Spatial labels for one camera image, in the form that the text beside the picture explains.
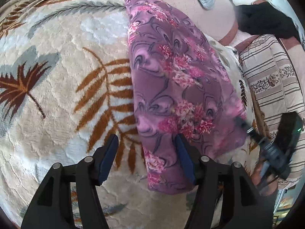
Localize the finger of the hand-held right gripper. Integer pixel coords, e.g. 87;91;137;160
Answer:
235;116;265;146

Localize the black cloth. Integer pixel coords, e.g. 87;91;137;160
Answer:
225;0;301;42

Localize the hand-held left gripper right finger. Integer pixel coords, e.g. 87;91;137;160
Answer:
175;134;274;229

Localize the purple floral garment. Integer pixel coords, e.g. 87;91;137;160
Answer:
123;0;247;192

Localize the cream leaf print blanket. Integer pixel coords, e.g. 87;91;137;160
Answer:
0;0;265;229

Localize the striped beige pillow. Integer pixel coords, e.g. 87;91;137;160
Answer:
238;34;305;189

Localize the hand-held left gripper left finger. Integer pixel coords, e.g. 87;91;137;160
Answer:
21;134;119;229

